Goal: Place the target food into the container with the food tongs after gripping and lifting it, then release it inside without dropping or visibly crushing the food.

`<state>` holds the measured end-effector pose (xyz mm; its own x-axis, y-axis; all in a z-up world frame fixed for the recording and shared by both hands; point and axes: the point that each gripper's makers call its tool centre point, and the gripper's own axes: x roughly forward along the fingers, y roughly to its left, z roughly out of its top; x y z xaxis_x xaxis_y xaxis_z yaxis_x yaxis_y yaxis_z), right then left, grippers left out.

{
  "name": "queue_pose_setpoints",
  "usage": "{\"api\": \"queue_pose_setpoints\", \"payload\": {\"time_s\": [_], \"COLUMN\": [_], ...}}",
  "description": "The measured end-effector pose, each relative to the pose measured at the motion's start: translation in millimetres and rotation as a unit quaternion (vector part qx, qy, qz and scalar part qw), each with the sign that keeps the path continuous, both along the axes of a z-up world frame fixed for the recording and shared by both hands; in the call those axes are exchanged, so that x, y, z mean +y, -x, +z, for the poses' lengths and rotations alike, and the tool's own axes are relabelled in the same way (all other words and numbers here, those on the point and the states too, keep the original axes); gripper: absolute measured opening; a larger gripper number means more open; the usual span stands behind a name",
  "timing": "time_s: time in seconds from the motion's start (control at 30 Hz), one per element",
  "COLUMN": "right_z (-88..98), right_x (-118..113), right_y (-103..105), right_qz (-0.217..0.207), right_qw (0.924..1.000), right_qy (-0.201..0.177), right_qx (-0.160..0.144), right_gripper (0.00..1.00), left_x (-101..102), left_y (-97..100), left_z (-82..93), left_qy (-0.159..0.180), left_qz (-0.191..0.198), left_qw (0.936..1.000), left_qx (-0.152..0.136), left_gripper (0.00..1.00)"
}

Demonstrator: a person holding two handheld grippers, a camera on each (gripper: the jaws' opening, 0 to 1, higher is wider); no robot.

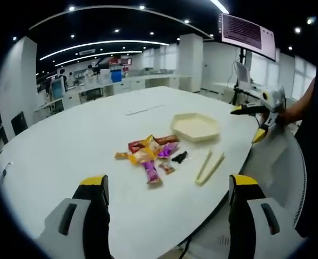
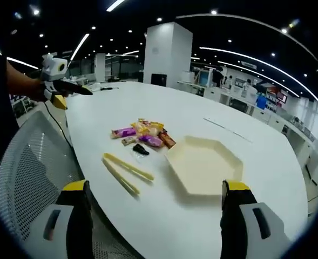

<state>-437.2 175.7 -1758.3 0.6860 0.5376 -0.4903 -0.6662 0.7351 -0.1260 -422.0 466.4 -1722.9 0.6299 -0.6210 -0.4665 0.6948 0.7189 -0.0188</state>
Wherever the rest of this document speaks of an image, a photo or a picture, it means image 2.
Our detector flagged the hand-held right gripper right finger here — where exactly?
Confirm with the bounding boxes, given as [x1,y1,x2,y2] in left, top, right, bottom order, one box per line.
[220,180,293,259]

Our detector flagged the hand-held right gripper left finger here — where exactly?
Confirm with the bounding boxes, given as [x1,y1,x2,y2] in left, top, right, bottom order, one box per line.
[23,179,94,259]

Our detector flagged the cream hexagonal container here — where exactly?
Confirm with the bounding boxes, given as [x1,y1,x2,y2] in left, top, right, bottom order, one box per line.
[165,135,244,196]

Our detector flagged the cream food tongs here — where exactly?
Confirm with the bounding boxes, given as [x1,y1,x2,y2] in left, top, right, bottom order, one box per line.
[102,153,155,197]

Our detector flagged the purple food packet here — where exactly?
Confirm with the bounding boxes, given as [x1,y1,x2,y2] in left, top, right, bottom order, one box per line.
[111,127,137,139]
[138,134,165,148]

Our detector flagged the yellow food packet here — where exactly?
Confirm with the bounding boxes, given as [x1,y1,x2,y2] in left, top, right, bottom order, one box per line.
[131,118,165,136]

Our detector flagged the black food packet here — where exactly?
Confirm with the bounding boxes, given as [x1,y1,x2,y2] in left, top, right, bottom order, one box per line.
[132,144,150,156]

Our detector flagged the red orange food packet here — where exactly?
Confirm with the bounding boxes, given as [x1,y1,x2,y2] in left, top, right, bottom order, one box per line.
[158,130,177,148]

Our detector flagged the white mesh chair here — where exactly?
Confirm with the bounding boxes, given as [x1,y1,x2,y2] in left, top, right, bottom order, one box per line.
[0,110,138,259]

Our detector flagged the black box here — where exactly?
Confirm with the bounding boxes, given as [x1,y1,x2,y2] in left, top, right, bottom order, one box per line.
[151,73,167,87]

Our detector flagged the white pillar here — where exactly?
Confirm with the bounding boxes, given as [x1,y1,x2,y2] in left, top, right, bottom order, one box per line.
[143,22,194,88]

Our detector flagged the black cable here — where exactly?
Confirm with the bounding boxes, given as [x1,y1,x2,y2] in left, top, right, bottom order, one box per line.
[43,101,73,148]

